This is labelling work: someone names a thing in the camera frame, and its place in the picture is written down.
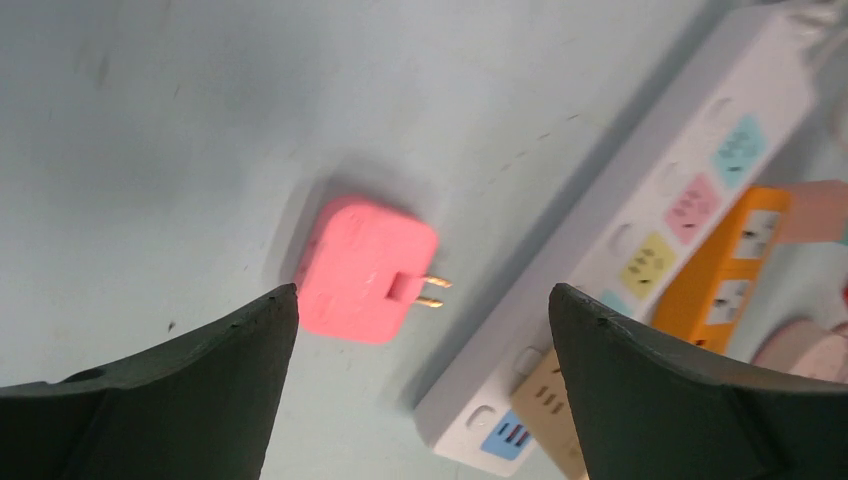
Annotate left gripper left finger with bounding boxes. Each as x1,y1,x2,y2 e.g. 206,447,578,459
1,284,299,479

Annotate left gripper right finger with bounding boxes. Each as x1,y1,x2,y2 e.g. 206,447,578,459
549,283,847,479

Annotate beige dragon cube adapter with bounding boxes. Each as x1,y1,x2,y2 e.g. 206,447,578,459
511,349,589,479

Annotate pink flat plug adapter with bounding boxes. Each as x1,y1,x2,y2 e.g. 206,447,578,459
294,195,452,344

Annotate salmon pink charger plug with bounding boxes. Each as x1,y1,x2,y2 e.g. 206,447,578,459
777,180,847,245

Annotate orange power strip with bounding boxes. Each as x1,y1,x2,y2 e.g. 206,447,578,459
652,186,791,354

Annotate pink round power strip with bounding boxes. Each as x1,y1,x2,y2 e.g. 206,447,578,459
751,319,847,384

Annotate white multicolour power strip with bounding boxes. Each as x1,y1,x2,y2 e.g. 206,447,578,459
414,1,847,477

